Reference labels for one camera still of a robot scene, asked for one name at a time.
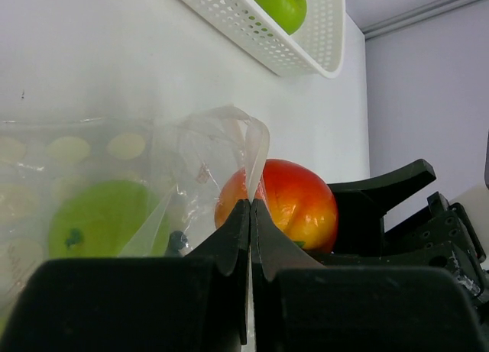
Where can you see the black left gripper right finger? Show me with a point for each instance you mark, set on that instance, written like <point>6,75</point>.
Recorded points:
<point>301,304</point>

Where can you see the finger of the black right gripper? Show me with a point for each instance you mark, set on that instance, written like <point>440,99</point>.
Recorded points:
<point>411,243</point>
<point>363,204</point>

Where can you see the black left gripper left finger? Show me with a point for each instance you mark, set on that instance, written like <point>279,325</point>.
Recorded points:
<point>194,303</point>

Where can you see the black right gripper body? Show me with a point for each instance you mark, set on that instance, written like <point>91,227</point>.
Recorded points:
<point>450,222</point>

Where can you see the orange red fake tomato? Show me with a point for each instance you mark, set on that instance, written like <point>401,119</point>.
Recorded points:
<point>300,204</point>

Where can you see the clear polka dot zip bag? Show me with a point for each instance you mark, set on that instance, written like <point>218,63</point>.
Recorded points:
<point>186,163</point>

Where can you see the green fake apple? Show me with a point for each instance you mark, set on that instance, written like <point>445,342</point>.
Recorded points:
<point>101,220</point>
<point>289,14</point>

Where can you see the dark green fake vegetable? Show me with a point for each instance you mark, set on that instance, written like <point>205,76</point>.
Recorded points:
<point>177,244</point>

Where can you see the white perforated plastic basket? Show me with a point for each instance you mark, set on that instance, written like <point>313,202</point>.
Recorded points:
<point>316,48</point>

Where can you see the aluminium frame post right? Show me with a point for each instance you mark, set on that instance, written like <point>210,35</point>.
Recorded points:
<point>415,16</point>

